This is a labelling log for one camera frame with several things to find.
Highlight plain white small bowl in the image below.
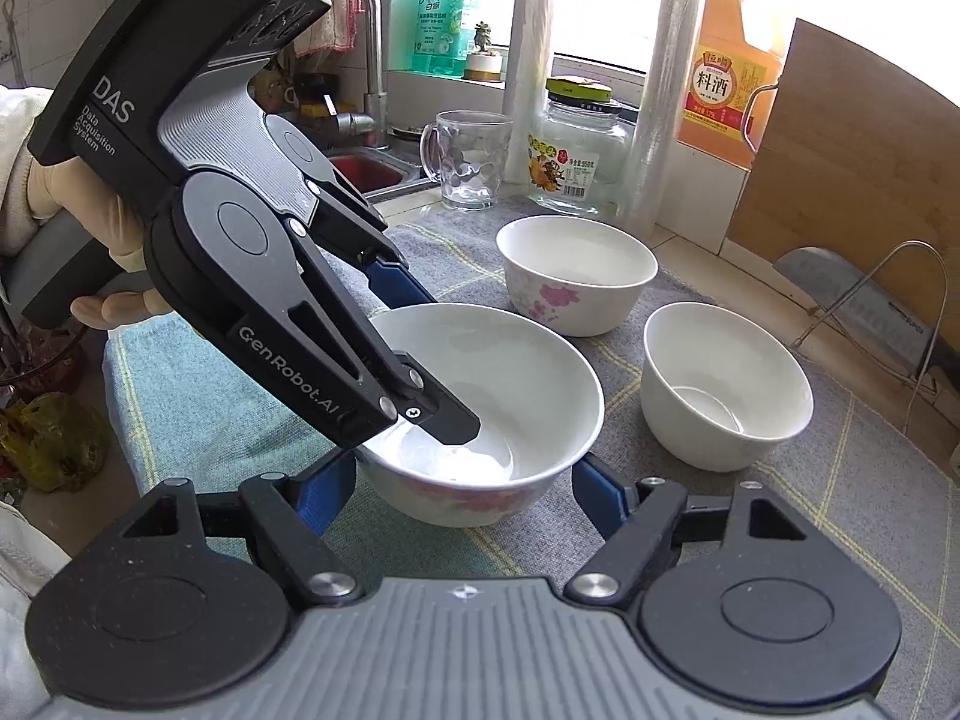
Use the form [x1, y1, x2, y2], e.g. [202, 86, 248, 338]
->
[640, 302, 814, 473]

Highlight large white floral bowl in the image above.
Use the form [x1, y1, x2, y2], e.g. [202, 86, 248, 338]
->
[356, 304, 605, 528]

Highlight white bowl pink flowers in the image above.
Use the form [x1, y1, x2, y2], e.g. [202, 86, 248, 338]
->
[494, 215, 659, 338]

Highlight chrome kitchen faucet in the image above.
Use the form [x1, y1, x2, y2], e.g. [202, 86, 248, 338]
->
[319, 0, 387, 149]

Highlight gloved left hand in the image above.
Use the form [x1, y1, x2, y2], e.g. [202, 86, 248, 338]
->
[28, 158, 172, 330]

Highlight red basin in sink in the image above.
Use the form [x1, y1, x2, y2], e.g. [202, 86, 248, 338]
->
[329, 154, 407, 193]

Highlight white sleeve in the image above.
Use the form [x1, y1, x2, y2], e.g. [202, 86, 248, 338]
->
[0, 86, 52, 257]

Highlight clear glass mug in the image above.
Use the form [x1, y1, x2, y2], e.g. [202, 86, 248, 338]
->
[418, 110, 512, 210]

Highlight teal towel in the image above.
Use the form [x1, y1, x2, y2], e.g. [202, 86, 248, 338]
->
[103, 314, 523, 587]

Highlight pink dish cloth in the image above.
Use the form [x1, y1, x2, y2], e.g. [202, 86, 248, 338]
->
[293, 0, 363, 59]

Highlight green dish soap bottle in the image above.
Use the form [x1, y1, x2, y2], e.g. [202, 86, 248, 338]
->
[412, 0, 469, 78]

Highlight small potted plant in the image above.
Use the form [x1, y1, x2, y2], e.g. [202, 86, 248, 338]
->
[464, 21, 503, 83]

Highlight grey checked table mat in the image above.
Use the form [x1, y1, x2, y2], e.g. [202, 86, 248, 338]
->
[328, 193, 960, 720]

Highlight short plastic wrap roll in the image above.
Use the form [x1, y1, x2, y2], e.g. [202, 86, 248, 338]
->
[501, 0, 553, 185]

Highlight glass jar yellow-green lid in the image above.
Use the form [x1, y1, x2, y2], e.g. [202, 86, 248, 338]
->
[527, 76, 631, 221]

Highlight tall plastic bag roll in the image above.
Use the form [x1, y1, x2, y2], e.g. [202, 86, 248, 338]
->
[617, 0, 703, 238]

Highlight orange cooking wine jug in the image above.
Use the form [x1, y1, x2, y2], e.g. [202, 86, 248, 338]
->
[679, 0, 793, 169]

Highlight bamboo cutting board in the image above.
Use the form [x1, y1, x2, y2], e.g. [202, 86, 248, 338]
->
[727, 21, 960, 343]

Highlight steel cleaver black handle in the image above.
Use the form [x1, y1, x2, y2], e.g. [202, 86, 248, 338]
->
[775, 241, 939, 380]

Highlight steel wire rack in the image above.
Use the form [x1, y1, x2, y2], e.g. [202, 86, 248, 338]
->
[775, 239, 950, 434]

